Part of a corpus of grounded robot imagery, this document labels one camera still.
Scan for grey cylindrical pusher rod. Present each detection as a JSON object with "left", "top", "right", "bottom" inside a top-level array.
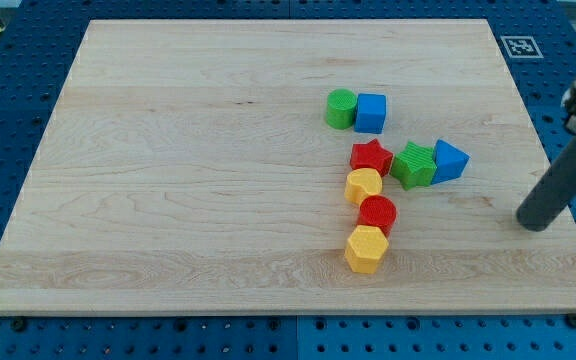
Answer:
[{"left": 515, "top": 136, "right": 576, "bottom": 232}]

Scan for green star block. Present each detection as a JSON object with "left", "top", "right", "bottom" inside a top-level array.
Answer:
[{"left": 390, "top": 141, "right": 437, "bottom": 190}]

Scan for red star block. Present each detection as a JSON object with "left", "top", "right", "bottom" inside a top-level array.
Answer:
[{"left": 349, "top": 139, "right": 394, "bottom": 177}]

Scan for wooden board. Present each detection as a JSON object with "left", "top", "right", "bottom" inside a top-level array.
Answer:
[{"left": 0, "top": 19, "right": 576, "bottom": 317}]

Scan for white fiducial marker tag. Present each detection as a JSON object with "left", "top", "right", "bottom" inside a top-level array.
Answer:
[{"left": 501, "top": 35, "right": 543, "bottom": 59}]

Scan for blue triangle block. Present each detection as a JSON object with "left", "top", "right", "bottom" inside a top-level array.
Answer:
[{"left": 431, "top": 139, "right": 470, "bottom": 185}]

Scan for red cylinder block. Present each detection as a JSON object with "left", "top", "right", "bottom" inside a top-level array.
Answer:
[{"left": 356, "top": 195, "right": 398, "bottom": 237}]

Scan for blue cube block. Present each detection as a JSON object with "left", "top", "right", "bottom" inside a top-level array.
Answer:
[{"left": 354, "top": 93, "right": 387, "bottom": 134}]

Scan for yellow heart block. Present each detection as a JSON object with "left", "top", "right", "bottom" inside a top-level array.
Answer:
[{"left": 344, "top": 168, "right": 383, "bottom": 205}]

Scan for yellow hexagon block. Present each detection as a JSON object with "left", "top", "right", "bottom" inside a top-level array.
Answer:
[{"left": 344, "top": 225, "right": 389, "bottom": 274}]

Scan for green cylinder block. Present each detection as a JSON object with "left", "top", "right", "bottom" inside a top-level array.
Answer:
[{"left": 325, "top": 88, "right": 357, "bottom": 130}]

